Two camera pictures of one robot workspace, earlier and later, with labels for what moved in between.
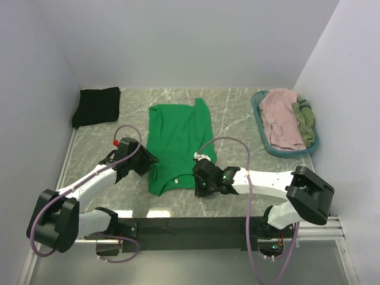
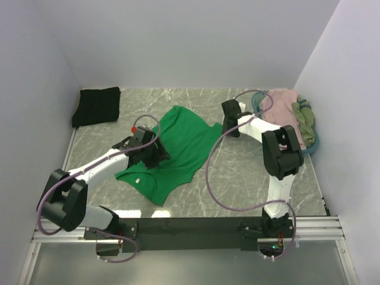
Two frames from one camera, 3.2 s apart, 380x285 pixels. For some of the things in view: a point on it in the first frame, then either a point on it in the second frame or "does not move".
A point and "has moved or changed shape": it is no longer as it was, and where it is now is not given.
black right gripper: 199,192 -> 224,129
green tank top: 176,134 has moved or changed shape
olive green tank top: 305,116 does not move
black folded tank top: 97,106 does not move
